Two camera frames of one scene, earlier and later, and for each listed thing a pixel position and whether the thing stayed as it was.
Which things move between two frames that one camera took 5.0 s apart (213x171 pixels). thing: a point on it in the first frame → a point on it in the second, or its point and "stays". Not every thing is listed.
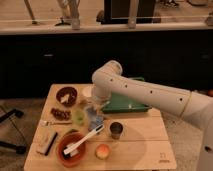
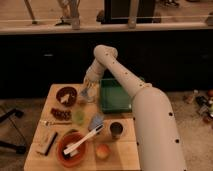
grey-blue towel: [94, 118] → [84, 92]
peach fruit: [102, 151] stays
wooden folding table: [73, 133] stays
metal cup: [115, 129] stays
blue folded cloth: [98, 121] stays
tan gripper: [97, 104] → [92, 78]
